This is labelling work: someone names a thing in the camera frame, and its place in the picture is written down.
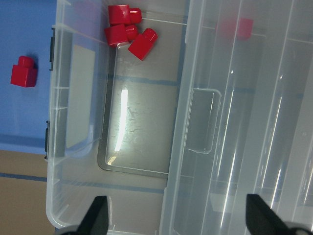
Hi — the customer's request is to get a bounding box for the red toy block under lid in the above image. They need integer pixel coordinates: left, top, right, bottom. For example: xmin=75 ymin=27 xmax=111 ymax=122
xmin=215 ymin=18 xmax=254 ymax=41

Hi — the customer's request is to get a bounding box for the clear plastic box lid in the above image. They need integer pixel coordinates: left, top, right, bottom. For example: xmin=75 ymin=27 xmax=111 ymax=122
xmin=159 ymin=0 xmax=313 ymax=235

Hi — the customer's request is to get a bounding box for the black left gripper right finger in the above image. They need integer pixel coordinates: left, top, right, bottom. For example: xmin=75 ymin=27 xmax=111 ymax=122
xmin=246 ymin=194 xmax=296 ymax=235

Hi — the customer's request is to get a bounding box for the blue plastic tray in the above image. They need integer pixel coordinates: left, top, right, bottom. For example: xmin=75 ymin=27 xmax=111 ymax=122
xmin=0 ymin=0 xmax=57 ymax=154

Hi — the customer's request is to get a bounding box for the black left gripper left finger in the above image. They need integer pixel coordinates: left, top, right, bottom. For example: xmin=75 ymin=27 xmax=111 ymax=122
xmin=76 ymin=196 xmax=109 ymax=235

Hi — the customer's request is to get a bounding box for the black box latch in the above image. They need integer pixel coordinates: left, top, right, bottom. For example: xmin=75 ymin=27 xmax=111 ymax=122
xmin=45 ymin=26 xmax=56 ymax=162

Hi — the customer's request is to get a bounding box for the red toy block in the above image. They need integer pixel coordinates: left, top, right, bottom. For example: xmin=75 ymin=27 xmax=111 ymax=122
xmin=108 ymin=5 xmax=142 ymax=26
xmin=215 ymin=18 xmax=254 ymax=41
xmin=10 ymin=56 xmax=38 ymax=88
xmin=128 ymin=28 xmax=158 ymax=61
xmin=104 ymin=24 xmax=139 ymax=47

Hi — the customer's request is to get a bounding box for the clear plastic storage box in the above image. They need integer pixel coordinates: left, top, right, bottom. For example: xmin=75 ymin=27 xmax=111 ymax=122
xmin=46 ymin=0 xmax=190 ymax=235

